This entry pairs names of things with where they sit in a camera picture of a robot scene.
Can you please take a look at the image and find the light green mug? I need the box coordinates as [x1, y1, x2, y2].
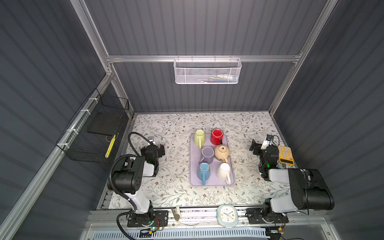
[194, 129, 206, 149]

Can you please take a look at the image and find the red mug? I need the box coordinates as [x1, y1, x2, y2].
[210, 129, 224, 146]

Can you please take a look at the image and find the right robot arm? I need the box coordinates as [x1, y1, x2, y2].
[250, 140, 335, 224]

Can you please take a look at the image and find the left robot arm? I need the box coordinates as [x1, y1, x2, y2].
[107, 132, 165, 226]

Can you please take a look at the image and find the white mug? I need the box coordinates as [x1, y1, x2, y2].
[217, 163, 232, 185]

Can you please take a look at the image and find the blue mug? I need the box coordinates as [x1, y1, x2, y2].
[197, 163, 211, 186]

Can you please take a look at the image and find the purple mug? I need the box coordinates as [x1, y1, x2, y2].
[199, 147, 215, 165]

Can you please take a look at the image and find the yellow calculator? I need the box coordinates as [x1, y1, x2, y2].
[278, 145, 295, 166]

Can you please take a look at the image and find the yellow marker in basket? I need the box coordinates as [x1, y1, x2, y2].
[105, 135, 116, 159]

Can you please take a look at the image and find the beige ceramic teapot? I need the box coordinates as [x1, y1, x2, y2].
[215, 145, 230, 164]

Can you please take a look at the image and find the lavender plastic tray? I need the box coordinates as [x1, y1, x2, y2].
[190, 134, 235, 187]

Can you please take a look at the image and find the mint alarm clock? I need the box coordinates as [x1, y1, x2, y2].
[217, 205, 239, 228]

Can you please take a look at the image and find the black wire basket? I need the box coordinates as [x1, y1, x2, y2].
[57, 90, 130, 164]

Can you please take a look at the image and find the white wire basket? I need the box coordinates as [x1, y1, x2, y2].
[173, 58, 242, 85]

